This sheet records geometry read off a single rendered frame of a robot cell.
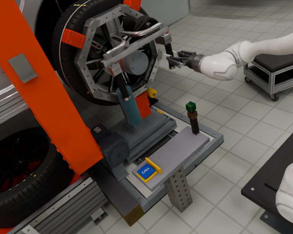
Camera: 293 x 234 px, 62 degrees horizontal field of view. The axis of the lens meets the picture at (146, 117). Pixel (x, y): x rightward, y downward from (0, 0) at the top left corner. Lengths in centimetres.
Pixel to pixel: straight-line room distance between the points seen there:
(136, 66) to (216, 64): 44
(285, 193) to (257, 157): 82
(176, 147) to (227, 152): 62
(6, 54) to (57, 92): 24
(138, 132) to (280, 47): 122
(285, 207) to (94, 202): 106
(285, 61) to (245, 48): 98
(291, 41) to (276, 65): 121
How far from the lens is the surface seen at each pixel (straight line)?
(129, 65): 134
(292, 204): 107
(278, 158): 149
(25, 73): 106
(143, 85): 162
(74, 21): 143
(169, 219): 166
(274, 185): 137
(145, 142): 187
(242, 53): 123
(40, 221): 158
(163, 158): 134
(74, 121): 120
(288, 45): 95
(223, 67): 114
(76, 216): 166
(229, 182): 175
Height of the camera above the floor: 144
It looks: 37 degrees down
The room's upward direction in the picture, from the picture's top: 19 degrees counter-clockwise
